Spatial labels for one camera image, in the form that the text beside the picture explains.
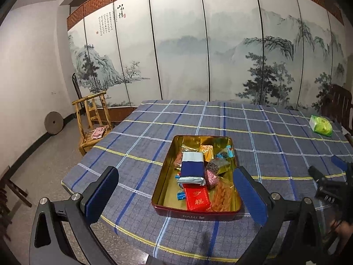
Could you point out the round millstone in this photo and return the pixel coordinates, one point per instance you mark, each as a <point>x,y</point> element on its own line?
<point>53,122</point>

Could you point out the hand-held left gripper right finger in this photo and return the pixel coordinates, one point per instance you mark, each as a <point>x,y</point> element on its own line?
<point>249,193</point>

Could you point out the clear packet of dark cake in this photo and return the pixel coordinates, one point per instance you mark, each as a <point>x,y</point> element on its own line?
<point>217,166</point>

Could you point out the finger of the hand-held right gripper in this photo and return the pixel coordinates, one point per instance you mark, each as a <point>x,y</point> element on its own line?
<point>340,162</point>
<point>317,174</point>

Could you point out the dark wooden bench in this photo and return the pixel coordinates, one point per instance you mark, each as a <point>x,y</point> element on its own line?
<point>11,187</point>

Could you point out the blue and white snack packet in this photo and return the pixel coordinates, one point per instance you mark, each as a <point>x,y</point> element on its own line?
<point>193,171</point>

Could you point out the red and gold tin box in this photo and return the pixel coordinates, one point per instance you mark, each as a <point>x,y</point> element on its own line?
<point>168,191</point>

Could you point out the blue candy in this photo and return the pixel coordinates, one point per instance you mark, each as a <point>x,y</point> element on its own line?
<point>226,151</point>
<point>180,196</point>

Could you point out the pink packet on chair seat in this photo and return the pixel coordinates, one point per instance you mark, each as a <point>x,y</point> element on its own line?
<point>98,132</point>

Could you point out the blue plaid tablecloth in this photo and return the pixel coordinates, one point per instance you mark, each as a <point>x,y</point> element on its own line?
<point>132,154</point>

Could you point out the yellow snack packet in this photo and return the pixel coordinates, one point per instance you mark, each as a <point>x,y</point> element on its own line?
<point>206,150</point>

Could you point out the black metal chair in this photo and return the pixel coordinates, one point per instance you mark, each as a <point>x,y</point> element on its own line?
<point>75,85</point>

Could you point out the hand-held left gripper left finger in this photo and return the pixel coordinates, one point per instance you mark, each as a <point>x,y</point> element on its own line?
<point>102,193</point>

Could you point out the landscape painted folding screen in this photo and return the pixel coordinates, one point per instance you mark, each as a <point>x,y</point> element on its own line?
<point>193,47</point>

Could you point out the dark carved wooden chair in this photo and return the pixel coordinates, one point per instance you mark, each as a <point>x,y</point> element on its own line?
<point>339,105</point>

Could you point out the green tissue pack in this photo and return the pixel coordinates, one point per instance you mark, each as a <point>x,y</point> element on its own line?
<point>320,125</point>

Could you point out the bamboo armchair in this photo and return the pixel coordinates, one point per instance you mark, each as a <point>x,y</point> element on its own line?
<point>92,116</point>

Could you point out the person's right hand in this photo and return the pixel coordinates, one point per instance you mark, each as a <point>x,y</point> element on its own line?
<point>343,230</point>

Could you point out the clear packet of fried twists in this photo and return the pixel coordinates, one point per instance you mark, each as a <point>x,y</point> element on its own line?
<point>222,196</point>
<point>179,158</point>

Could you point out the red snack packet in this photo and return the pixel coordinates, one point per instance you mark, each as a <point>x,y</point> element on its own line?
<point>197,198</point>

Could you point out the pink patterned snack packet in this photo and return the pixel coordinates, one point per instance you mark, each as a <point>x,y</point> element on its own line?
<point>212,178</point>

